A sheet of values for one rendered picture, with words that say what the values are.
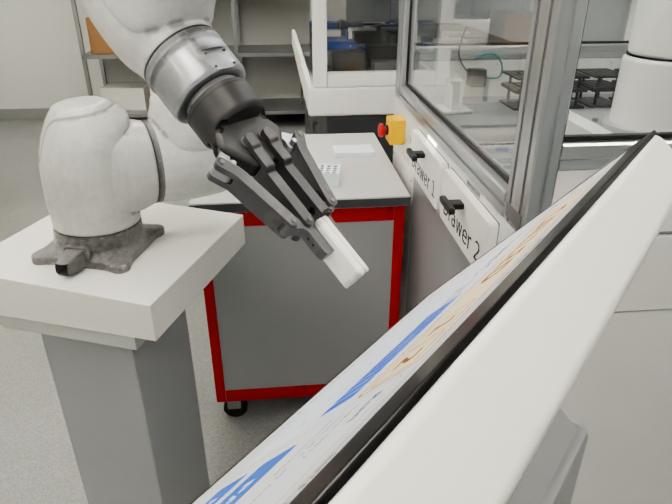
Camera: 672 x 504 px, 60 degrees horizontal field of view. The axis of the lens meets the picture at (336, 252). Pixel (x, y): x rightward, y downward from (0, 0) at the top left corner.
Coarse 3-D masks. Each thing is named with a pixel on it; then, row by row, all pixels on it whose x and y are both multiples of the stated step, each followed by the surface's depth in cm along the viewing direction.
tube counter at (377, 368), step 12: (444, 300) 44; (432, 312) 42; (420, 324) 40; (408, 336) 39; (396, 348) 37; (384, 360) 36; (372, 372) 34; (360, 384) 33; (348, 396) 32; (336, 408) 31
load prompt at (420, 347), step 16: (576, 192) 47; (560, 208) 44; (544, 224) 42; (528, 240) 39; (512, 256) 37; (496, 272) 35; (480, 288) 34; (464, 304) 32; (448, 320) 31; (432, 336) 29; (416, 352) 28; (400, 368) 27
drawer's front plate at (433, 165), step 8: (416, 136) 146; (424, 136) 144; (416, 144) 146; (424, 144) 139; (424, 152) 139; (432, 152) 133; (424, 160) 139; (432, 160) 132; (440, 160) 128; (416, 168) 148; (424, 168) 139; (432, 168) 132; (440, 168) 126; (416, 176) 148; (432, 176) 132; (440, 176) 127; (424, 184) 140; (432, 184) 133; (440, 184) 127; (432, 192) 133; (440, 192) 128; (432, 200) 133
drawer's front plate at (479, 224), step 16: (448, 176) 120; (448, 192) 120; (464, 192) 110; (464, 208) 110; (480, 208) 104; (448, 224) 121; (464, 224) 111; (480, 224) 102; (496, 224) 98; (464, 240) 111; (480, 240) 102; (496, 240) 99; (480, 256) 102
